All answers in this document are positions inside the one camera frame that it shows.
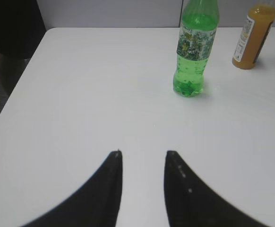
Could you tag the orange juice bottle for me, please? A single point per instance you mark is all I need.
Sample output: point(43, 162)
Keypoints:
point(255, 30)

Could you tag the green sprite bottle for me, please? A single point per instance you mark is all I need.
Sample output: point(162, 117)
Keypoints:
point(199, 22)

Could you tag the black object beside table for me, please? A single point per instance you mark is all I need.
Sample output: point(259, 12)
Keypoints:
point(21, 28)

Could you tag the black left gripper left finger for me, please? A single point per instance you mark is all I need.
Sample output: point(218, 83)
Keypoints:
point(95, 204)

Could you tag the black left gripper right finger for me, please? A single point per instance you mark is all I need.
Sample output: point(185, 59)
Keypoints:
point(220, 190)

